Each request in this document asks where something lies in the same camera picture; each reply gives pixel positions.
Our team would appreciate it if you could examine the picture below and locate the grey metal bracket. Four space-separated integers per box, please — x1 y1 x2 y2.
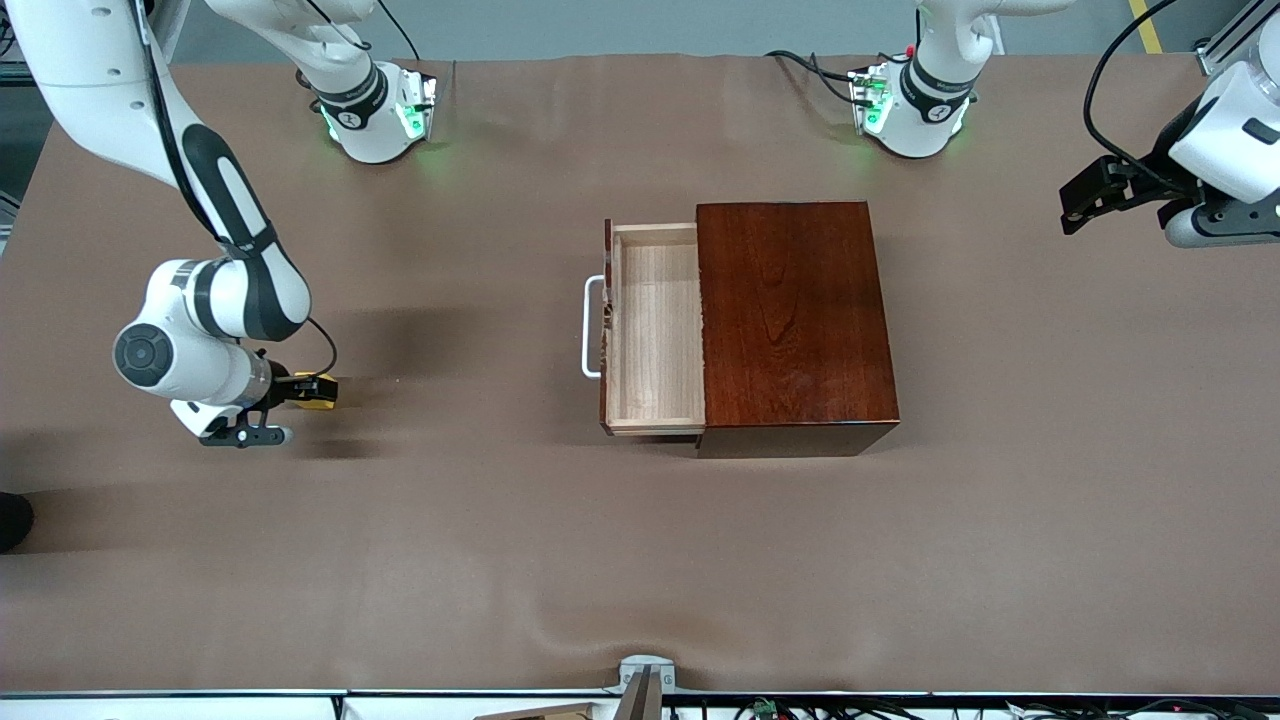
605 655 677 720

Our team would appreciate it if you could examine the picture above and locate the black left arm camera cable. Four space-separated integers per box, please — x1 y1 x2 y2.
1085 0 1196 196

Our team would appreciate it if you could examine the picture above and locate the light wooden board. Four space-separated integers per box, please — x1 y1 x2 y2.
475 703 601 720

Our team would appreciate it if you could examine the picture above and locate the aluminium profile bar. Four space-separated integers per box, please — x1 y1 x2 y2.
1195 0 1280 76

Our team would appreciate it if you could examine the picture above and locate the dark brown wooden cabinet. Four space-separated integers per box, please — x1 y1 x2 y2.
694 200 901 459

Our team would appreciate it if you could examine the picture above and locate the brown table cloth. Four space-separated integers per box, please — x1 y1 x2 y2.
0 52 1280 696

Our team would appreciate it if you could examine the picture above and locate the aluminium frame strut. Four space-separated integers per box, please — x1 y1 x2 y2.
150 0 193 63

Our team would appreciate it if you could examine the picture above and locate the black round object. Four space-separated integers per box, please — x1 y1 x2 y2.
0 492 35 553

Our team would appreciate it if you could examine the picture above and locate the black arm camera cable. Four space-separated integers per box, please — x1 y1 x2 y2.
1085 0 1196 196
128 0 339 379

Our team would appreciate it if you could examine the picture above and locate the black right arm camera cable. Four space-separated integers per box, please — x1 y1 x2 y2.
128 0 339 379

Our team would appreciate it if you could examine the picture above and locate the black base cable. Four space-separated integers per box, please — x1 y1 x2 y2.
765 48 906 106
375 0 421 63

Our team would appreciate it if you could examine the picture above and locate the black floor cable bundle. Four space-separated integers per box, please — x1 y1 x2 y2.
670 696 1280 720

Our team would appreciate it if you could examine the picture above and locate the black white table edge rail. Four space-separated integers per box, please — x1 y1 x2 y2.
0 688 1280 720

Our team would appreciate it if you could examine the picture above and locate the black left base cable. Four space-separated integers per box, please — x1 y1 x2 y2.
765 48 906 106

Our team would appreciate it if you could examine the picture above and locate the black right base cable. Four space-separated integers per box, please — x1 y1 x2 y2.
375 0 421 63

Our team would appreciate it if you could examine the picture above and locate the wooden drawer with white handle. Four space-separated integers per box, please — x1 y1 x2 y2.
582 218 708 437

